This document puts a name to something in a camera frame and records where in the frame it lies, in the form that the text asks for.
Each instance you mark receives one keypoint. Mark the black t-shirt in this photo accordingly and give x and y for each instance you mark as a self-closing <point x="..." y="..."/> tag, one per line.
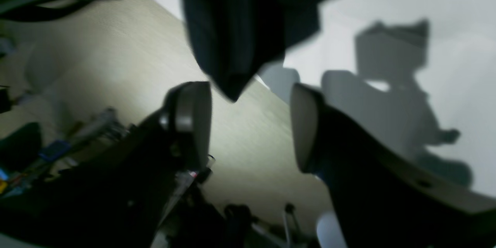
<point x="233" y="39"/>

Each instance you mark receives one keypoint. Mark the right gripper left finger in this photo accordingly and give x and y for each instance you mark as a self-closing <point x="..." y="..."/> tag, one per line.
<point x="118" y="199"/>

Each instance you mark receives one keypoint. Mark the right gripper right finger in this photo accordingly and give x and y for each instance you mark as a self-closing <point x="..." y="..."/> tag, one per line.
<point x="381" y="200"/>

